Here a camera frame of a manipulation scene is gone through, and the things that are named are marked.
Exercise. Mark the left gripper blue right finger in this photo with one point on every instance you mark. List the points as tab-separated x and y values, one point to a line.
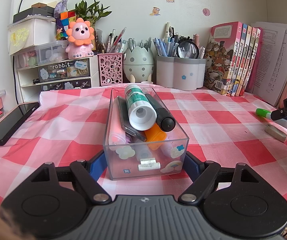
193	166

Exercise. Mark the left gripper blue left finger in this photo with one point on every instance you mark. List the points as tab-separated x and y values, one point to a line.
97	165

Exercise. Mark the green cap highlighter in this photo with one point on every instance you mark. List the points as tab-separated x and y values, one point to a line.
269	115

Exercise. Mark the lilac clear gel pen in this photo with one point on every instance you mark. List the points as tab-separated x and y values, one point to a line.
169	149

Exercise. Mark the orange cap highlighter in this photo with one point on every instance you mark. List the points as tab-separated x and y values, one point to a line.
155	137

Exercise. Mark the clear plastic organizer tray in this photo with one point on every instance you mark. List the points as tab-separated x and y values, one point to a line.
121	159

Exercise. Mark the black marker pen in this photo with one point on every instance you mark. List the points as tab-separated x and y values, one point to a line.
164	120

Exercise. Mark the black lead refill case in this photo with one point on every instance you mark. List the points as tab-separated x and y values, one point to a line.
124	119

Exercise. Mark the green white glue stick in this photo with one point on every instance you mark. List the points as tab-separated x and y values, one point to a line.
142	115

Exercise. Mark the purple cartoon pen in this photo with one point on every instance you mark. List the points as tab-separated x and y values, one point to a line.
129	139

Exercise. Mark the blue grey pen case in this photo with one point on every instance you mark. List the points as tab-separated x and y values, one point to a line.
142	151

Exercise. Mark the dirty white eraser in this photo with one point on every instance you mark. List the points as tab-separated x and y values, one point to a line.
276	133

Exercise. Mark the pink checkered table cloth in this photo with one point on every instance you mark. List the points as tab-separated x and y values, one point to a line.
70	125

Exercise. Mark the white spine comic book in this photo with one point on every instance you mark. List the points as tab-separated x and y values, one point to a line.
250	63

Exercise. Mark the stack of printed papers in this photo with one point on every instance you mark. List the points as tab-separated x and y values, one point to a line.
271	71

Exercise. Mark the cream spine comic book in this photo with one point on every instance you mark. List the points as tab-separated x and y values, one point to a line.
241	57

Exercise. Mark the blue spine comic book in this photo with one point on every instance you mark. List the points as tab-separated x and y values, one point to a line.
238	59

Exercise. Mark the red pink spine comic book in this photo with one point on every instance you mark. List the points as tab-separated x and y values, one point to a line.
248	58

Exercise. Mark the grey white flower pen holder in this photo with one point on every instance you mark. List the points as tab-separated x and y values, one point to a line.
178	73

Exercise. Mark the pink perforated pen holder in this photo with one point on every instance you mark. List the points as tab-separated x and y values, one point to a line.
110	68

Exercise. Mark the green egg pen holder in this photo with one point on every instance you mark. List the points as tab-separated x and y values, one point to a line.
138	65

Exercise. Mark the black smartphone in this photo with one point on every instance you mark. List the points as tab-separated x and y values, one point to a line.
10	123

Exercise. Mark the white mini drawer unit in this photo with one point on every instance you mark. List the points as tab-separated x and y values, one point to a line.
46	67

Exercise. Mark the magnifying glass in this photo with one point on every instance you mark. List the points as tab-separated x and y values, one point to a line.
187	50

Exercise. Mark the pink lion toy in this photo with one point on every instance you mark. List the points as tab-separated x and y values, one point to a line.
80	36

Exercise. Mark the rubik's cube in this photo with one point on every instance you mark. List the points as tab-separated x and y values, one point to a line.
62	24

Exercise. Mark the bamboo plant in pot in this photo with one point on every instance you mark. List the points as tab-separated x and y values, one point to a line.
93	13

